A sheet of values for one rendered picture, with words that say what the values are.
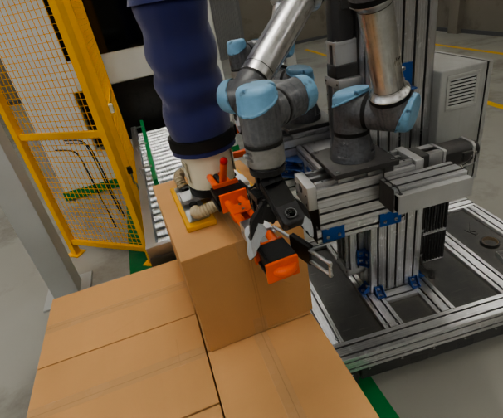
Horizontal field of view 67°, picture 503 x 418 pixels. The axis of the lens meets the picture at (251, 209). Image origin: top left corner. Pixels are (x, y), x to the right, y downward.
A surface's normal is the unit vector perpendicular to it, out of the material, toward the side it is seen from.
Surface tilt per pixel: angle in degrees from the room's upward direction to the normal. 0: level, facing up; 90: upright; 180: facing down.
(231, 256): 90
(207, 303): 90
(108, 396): 0
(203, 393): 0
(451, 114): 90
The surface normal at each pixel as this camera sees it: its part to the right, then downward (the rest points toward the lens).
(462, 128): 0.22, 0.47
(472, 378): -0.17, -0.85
